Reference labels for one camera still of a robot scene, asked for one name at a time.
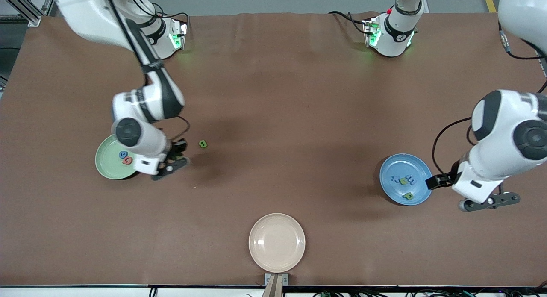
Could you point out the green foam letter B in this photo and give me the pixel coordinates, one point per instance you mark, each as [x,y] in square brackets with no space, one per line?
[203,144]

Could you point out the blue foam letter G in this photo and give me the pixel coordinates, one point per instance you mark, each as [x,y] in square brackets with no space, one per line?
[123,154]

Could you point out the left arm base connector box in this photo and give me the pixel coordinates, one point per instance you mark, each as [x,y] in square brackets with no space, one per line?
[372,32]

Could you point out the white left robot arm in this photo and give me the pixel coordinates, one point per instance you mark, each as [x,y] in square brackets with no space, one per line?
[504,134]

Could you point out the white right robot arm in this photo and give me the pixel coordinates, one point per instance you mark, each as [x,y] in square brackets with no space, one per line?
[158,96]

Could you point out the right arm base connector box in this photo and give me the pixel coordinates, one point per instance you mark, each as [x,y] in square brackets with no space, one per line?
[178,36]

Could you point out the blue plate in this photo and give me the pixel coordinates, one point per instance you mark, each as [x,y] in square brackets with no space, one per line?
[397,194]

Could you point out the mint green plate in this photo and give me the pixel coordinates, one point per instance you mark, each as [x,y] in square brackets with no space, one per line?
[107,164]

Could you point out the cream plate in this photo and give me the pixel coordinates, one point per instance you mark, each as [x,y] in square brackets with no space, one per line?
[277,242]

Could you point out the white table edge rail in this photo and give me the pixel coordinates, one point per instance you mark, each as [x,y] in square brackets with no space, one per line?
[85,292]

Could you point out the metal table edge bracket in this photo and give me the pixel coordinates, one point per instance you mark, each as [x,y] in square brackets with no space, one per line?
[268,279]

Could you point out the brown camera mount post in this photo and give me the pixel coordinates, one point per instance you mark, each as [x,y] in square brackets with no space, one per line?
[274,288]

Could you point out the aluminium frame profile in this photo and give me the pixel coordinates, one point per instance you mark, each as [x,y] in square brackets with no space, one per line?
[25,13]

